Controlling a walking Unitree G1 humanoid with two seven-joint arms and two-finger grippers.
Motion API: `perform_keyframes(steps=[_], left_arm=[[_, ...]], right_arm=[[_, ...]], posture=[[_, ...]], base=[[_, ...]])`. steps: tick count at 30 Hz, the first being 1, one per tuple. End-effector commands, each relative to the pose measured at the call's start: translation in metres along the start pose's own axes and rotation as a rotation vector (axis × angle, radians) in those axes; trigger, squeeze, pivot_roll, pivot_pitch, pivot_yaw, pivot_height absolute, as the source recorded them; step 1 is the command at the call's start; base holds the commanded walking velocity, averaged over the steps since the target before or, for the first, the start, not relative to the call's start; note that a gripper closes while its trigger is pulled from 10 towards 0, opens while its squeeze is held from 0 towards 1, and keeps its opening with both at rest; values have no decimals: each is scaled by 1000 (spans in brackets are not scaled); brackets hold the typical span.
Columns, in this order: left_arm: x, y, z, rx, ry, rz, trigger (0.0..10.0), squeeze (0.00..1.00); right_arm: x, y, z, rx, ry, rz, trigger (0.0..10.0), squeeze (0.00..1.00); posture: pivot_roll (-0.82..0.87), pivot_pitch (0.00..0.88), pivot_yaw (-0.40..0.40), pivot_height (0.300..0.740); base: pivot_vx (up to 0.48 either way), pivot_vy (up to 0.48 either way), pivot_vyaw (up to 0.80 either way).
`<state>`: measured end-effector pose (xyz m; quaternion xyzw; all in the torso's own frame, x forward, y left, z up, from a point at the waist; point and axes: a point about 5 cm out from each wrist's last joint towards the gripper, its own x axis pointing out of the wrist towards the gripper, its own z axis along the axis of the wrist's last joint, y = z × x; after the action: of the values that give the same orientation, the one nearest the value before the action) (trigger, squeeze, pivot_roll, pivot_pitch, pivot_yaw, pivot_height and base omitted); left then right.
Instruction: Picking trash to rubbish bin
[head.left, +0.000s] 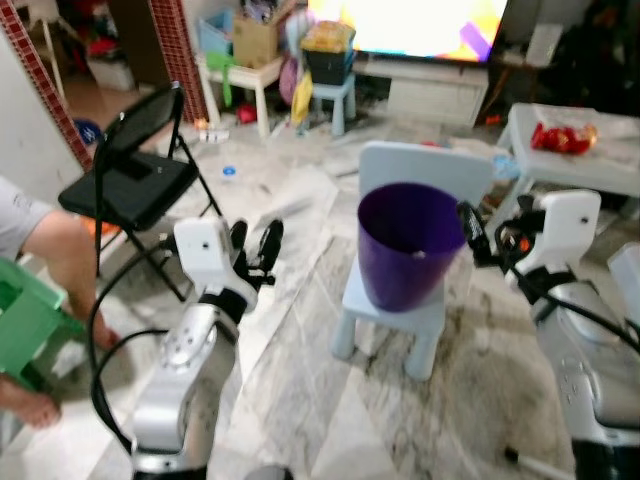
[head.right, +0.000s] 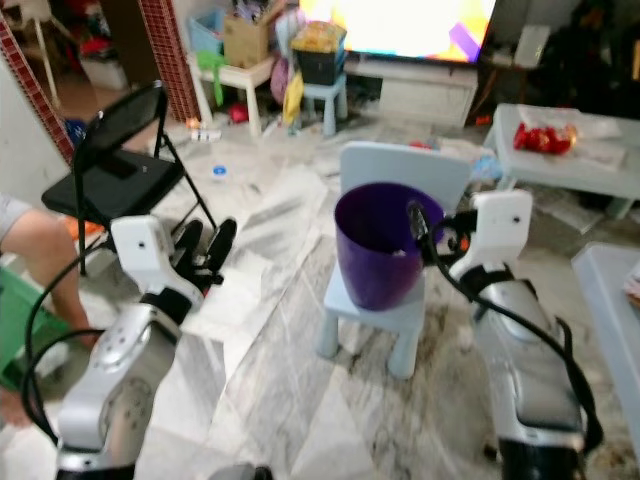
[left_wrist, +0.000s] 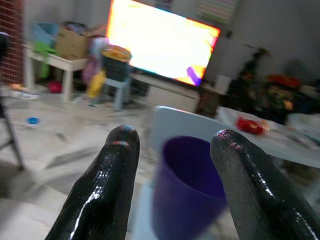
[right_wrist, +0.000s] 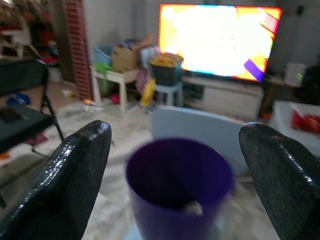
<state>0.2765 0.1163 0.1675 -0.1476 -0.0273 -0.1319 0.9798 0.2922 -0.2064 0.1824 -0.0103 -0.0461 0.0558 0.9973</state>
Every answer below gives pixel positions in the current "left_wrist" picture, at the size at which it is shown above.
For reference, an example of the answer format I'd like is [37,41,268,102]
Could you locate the black tripod stand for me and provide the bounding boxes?
[0,32,26,171]

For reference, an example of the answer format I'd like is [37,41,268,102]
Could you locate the white wooden side table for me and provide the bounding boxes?
[24,46,90,104]

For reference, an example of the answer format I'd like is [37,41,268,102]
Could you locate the dark round toy bucket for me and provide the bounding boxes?
[100,45,133,83]

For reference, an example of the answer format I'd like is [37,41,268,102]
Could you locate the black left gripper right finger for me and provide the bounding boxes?
[209,128,320,240]

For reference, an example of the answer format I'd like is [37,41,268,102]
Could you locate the white television cabinet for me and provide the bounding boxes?
[129,71,201,114]

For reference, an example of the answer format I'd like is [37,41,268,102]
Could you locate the yellow plastic toy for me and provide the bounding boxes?
[85,70,106,99]

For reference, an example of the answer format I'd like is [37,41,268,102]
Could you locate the brown cardboard box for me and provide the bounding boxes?
[55,25,91,60]

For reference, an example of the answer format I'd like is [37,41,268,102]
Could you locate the bright television screen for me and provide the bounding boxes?
[104,0,222,87]

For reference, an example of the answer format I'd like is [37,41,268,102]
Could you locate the green plastic toy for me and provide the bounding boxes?
[33,40,58,79]

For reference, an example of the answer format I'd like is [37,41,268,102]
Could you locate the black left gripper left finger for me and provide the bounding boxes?
[44,124,141,240]

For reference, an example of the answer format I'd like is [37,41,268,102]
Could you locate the light blue children's chair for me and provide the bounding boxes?
[100,76,133,112]

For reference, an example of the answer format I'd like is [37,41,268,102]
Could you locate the red crumpled snack bag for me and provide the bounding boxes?
[235,115,271,136]

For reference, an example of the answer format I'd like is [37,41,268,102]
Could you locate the plain white plastic chair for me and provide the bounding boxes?
[129,105,238,240]

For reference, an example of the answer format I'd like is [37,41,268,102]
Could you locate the purple plastic rubbish bin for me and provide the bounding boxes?
[151,135,229,240]

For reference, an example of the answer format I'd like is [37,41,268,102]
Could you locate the pink toy ball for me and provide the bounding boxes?
[47,80,63,94]

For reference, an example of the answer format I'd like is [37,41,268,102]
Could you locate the light blue storage box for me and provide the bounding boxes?
[30,21,60,49]

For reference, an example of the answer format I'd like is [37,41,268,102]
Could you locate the small blue floor bowl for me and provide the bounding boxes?
[25,116,41,126]

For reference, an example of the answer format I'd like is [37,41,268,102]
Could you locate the small white children's table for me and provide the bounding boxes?
[216,106,320,201]

